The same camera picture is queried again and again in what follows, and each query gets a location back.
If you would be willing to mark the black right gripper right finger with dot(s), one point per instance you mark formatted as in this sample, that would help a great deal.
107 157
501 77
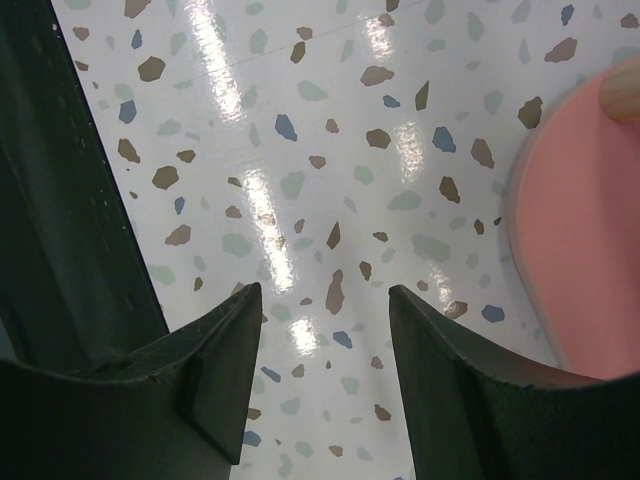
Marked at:
476 410

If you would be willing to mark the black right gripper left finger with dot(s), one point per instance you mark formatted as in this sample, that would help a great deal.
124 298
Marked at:
174 409

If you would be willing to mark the pink three-tier shelf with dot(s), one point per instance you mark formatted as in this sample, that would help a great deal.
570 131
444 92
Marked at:
573 224

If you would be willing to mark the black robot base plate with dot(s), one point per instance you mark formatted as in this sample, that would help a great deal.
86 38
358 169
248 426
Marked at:
75 292

